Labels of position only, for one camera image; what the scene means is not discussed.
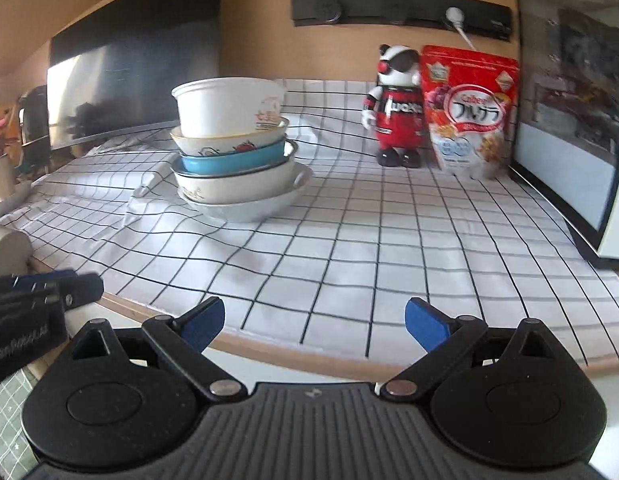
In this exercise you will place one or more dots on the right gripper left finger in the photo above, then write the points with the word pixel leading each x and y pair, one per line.
pixel 180 343

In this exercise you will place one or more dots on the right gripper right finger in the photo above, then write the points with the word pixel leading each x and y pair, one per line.
pixel 449 342

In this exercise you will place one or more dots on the plain white ceramic bowl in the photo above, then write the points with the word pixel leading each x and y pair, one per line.
pixel 237 188

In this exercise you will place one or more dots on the blue ceramic bowl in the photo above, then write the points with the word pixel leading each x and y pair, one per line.
pixel 236 162

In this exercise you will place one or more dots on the gold rimmed cartoon bowl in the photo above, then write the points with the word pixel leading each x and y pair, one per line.
pixel 223 145

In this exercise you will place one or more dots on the white paper cup bowl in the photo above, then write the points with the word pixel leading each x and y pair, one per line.
pixel 228 106

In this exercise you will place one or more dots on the beige round container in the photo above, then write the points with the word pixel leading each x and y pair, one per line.
pixel 15 252

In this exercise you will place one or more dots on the white black checkered tablecloth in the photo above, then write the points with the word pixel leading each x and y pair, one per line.
pixel 331 273

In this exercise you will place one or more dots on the large floral white bowl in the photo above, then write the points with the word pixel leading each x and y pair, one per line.
pixel 257 210

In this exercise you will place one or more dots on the red black panda figurine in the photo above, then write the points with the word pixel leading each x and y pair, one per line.
pixel 393 108

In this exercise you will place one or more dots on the red cereal bag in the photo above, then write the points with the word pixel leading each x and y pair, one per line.
pixel 468 98

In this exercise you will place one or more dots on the white microwave oven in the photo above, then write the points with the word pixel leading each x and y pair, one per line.
pixel 566 145

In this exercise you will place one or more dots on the black wall power strip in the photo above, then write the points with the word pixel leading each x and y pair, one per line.
pixel 480 18

